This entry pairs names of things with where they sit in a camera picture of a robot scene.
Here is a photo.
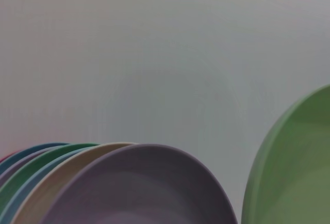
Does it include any light green plate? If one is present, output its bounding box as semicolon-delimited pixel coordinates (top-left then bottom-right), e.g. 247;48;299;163
240;84;330;224

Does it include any lilac purple plate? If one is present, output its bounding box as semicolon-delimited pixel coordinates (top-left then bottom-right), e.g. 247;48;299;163
40;143;239;224

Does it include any beige plate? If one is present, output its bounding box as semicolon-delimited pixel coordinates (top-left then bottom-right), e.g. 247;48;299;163
11;141;140;224

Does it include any dark green plate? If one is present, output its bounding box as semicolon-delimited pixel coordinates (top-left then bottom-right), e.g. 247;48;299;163
0;142;102;204

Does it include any teal blue plate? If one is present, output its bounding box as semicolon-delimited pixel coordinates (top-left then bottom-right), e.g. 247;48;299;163
0;142;72;174

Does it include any grey lavender plate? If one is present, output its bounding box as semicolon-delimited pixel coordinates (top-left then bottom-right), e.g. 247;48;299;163
0;146;59;185

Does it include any light blue plate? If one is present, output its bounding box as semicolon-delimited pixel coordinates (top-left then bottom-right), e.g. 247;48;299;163
0;148;90;224

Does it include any dark red plate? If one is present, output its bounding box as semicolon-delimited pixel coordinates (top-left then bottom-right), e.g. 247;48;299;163
0;150;20;164

